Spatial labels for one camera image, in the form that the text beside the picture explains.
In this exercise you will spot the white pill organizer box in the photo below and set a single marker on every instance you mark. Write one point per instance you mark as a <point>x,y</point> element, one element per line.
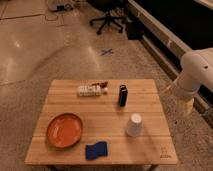
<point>89,90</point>

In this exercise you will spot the wooden table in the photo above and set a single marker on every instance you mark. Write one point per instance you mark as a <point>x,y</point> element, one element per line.
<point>104,120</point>

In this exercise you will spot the blue cloth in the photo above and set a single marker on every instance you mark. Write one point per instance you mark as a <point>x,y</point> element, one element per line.
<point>96,150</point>

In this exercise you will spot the small red brown object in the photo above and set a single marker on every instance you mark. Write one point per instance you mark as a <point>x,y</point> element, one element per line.
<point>101,84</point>

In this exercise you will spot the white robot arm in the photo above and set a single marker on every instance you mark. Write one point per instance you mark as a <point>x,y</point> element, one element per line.
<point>197,70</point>

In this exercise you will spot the black eraser block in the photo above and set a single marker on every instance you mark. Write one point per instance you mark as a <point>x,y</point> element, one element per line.
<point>123,92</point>

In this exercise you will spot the black office chair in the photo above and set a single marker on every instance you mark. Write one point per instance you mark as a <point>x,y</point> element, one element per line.
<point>107,6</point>

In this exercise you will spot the black box on floor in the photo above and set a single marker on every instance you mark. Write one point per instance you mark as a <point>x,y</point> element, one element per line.
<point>134,30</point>

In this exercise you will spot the orange plate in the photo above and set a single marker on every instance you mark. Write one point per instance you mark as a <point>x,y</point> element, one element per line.
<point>64,130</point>

